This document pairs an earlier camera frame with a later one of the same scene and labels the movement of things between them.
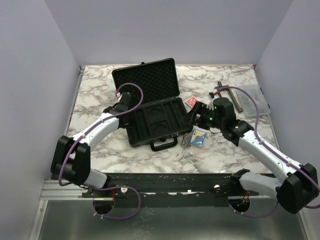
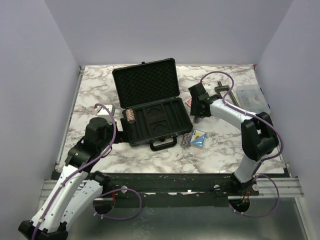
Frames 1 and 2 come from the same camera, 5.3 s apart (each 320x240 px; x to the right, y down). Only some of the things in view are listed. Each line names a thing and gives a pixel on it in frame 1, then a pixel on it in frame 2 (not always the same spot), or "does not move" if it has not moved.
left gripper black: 129,125 to 122,136
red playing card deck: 191,101 does not move
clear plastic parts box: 248,104 does not move
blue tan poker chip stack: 186,141 does not move
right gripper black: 204,109 to 194,112
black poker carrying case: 159,109 does not move
